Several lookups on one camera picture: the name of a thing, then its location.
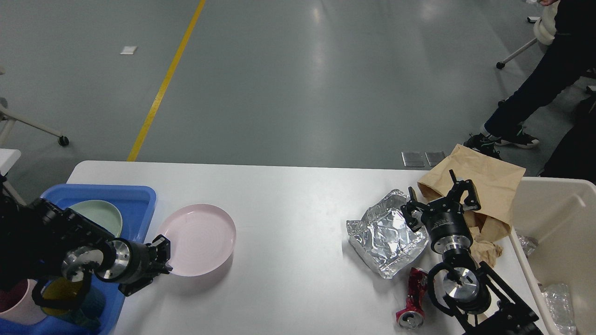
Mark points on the metal floor socket plate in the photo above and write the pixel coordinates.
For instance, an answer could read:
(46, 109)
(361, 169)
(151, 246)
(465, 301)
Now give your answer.
(413, 159)

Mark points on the dark teal mug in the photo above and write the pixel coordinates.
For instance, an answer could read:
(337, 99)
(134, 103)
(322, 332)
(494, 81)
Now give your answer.
(77, 303)

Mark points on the blue plastic tray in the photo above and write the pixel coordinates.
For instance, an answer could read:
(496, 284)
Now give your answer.
(136, 205)

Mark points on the crumpled aluminium foil tray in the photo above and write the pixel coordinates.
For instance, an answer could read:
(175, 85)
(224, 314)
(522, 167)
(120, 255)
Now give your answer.
(383, 240)

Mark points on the white rolling chair base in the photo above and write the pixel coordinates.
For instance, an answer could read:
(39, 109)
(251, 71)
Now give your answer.
(11, 118)

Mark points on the crumpled clear plastic wrap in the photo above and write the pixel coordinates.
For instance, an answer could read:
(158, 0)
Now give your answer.
(528, 244)

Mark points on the white paper on floor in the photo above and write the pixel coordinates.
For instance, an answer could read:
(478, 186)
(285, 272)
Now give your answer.
(129, 50)

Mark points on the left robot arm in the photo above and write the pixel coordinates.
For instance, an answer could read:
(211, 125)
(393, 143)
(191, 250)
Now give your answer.
(63, 250)

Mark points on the beige plastic bin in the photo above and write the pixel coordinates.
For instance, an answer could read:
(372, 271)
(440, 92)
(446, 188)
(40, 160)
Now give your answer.
(561, 214)

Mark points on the crushed red soda can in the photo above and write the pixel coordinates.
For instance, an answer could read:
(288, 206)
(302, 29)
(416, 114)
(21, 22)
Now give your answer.
(413, 315)

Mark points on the pink plate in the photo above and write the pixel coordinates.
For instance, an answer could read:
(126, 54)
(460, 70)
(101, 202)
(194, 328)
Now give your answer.
(202, 237)

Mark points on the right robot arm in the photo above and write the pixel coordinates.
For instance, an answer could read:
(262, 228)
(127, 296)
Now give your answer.
(460, 287)

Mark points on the rolling chair leg right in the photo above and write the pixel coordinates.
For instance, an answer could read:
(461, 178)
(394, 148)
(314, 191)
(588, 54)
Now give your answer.
(543, 30)

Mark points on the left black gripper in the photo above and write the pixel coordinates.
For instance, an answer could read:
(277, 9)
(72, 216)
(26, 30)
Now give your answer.
(130, 264)

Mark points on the light green plate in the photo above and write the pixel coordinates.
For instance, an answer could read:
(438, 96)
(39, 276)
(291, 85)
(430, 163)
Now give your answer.
(102, 213)

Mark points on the clear plastic bottle in bin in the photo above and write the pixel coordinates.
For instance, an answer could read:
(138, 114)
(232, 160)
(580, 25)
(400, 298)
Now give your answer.
(559, 302)

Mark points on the person in dark clothes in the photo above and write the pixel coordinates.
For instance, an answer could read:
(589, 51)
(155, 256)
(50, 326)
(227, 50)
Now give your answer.
(569, 56)

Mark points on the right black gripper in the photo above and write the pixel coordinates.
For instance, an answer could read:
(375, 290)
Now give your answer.
(443, 218)

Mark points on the brown paper bag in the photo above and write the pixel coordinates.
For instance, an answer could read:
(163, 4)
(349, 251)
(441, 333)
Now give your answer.
(496, 183)

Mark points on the pink mug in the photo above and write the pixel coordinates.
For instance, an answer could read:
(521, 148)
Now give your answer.
(17, 304)

